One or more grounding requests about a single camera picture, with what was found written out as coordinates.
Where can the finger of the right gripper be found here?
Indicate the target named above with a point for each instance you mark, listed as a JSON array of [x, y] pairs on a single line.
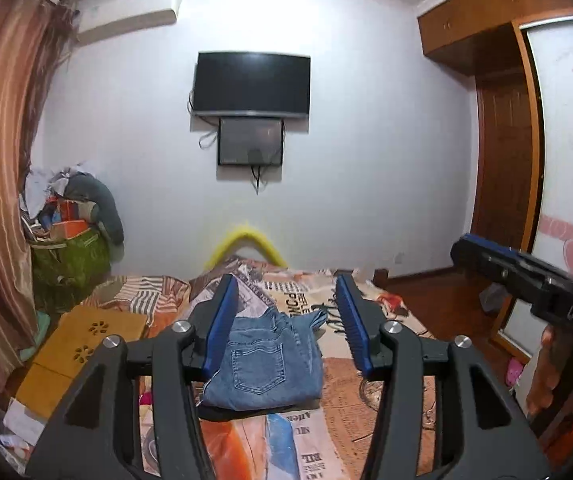
[[473, 244], [511, 277]]

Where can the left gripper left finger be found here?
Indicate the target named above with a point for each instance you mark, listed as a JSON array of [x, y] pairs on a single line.
[[94, 431]]

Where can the blue denim jeans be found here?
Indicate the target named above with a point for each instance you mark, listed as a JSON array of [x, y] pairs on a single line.
[[270, 361]]

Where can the person's right hand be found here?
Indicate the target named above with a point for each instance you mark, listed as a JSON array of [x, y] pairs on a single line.
[[550, 398]]

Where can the black folded garment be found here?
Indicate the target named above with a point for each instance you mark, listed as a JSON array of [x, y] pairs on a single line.
[[214, 414]]

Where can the pink slipper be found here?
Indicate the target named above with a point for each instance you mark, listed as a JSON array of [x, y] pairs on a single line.
[[513, 372]]

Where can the printed newspaper-pattern bedspread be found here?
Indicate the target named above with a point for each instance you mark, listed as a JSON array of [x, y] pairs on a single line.
[[327, 440]]

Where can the yellow foam tube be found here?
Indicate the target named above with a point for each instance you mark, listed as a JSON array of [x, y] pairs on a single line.
[[245, 241]]

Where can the wooden lap desk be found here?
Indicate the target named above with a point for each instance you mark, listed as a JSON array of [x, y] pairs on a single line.
[[68, 349]]

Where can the wooden room door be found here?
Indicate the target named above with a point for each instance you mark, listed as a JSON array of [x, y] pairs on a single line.
[[505, 158]]

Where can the wooden overhead cabinet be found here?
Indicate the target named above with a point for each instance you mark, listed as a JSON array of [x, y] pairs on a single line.
[[476, 37]]

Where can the white air conditioner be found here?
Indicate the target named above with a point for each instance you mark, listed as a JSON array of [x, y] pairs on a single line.
[[119, 17]]

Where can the pink striped curtain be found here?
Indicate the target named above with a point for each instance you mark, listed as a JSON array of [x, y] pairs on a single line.
[[33, 34]]

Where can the wooden bed frame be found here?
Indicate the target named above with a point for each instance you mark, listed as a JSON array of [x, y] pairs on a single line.
[[380, 278]]

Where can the small black wall monitor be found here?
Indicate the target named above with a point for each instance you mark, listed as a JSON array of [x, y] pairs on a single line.
[[250, 142]]

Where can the wall-mounted black television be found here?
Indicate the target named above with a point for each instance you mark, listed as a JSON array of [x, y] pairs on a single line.
[[252, 84]]

